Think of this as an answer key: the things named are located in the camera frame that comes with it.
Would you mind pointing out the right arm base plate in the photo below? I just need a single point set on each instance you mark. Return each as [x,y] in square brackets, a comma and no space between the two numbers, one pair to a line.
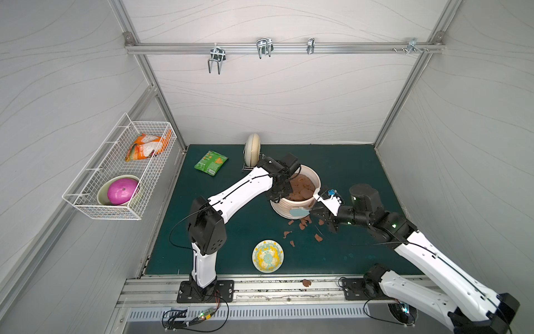
[357,289]

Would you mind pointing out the right base wiring bundle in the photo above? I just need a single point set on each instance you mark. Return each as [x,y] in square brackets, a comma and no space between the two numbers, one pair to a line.
[396,311]

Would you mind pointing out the base wiring bundle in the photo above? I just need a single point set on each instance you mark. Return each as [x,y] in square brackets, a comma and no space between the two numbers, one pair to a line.
[396,311]
[187,319]

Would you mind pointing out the brown clay mud lump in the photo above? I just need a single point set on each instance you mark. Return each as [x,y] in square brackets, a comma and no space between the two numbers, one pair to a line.
[302,189]

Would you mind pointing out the metal bracket hook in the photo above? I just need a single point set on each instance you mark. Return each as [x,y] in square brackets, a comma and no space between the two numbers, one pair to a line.
[412,48]

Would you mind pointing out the white wire wall basket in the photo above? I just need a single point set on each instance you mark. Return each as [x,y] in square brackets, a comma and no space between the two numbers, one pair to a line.
[109,162]

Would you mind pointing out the white ceramic pot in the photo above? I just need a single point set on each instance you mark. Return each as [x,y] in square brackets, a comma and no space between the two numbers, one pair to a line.
[291,209]

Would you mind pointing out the cream plate on edge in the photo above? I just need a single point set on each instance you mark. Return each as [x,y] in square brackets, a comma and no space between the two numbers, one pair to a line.
[252,149]

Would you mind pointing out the left base wiring bundle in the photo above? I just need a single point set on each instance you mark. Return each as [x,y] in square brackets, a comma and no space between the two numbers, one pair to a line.
[187,319]

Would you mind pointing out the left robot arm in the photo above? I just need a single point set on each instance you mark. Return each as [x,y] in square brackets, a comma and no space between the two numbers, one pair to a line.
[206,222]

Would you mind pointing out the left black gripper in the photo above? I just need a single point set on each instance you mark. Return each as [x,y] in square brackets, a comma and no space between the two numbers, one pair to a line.
[281,184]

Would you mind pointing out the metal loop hook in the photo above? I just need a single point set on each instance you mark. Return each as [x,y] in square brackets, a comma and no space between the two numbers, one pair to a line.
[265,47]

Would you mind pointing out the green table mat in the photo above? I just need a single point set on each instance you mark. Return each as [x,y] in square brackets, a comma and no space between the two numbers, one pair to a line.
[350,251]

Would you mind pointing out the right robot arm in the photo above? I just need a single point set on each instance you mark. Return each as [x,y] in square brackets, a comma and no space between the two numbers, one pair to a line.
[463,304]

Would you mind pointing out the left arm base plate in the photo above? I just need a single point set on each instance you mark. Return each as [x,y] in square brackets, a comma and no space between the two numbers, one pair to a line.
[191,292]

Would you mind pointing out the aluminium top rail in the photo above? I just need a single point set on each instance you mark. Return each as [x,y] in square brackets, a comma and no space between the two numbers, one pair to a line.
[279,48]

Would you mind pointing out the yellow teal patterned bowl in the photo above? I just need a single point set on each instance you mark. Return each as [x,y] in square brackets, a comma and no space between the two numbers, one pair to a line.
[268,256]

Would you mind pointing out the orange white snack bag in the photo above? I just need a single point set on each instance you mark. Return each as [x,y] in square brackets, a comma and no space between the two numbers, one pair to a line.
[147,146]

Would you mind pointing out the double metal hook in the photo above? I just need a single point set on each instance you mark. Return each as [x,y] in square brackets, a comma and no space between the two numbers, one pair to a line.
[217,57]

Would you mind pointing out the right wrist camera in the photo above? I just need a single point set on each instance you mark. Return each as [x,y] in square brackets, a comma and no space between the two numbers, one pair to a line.
[327,202]

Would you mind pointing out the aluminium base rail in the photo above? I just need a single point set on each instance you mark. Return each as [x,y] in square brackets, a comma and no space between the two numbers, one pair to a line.
[249,290]

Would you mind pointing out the small metal clip hook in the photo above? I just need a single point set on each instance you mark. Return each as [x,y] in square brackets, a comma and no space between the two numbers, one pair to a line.
[310,46]

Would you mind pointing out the wire plate stand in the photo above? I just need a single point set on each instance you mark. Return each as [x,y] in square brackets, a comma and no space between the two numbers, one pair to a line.
[246,168]

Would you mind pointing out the green snack packet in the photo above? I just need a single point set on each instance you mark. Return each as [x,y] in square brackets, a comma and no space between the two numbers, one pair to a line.
[211,163]

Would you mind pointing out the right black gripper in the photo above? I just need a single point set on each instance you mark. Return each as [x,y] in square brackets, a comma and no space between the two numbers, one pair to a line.
[319,209]

